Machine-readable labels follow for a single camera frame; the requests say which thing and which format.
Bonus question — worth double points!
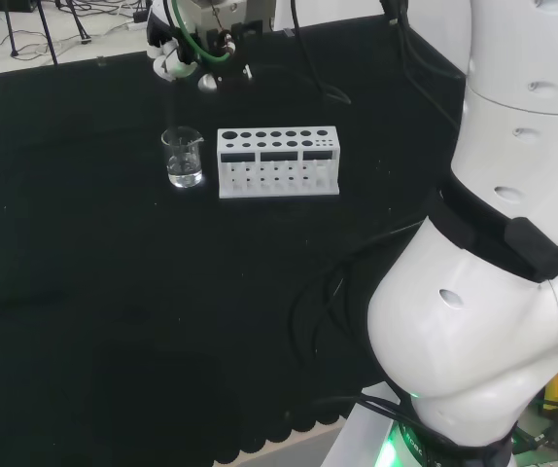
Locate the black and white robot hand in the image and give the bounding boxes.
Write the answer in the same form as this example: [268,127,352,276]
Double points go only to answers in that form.
[145,0,201,83]

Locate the clear glass rod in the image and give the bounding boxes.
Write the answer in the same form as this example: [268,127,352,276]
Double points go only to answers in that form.
[167,75,183,147]

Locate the glass beaker with water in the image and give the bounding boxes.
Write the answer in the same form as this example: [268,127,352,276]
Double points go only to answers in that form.
[160,126,206,190]

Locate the white test tube rack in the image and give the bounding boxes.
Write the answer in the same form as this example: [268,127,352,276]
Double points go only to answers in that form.
[216,126,342,199]

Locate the black tripod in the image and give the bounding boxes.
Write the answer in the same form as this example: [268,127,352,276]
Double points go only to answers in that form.
[2,0,91,66]

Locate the black box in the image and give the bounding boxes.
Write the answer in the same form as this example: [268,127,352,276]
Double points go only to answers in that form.
[0,0,38,14]

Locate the black bench cloth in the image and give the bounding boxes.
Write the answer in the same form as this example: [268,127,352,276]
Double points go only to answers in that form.
[0,12,470,464]

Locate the pale board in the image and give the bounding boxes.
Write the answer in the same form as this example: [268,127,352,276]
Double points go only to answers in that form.
[325,388,406,467]

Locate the green cable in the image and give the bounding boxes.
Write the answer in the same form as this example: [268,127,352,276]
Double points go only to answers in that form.
[164,0,235,64]

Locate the grey and black wrist camera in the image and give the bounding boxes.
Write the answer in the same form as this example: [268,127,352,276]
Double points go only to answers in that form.
[193,0,263,94]

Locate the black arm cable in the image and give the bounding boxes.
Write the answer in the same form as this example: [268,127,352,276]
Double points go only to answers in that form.
[379,0,461,135]

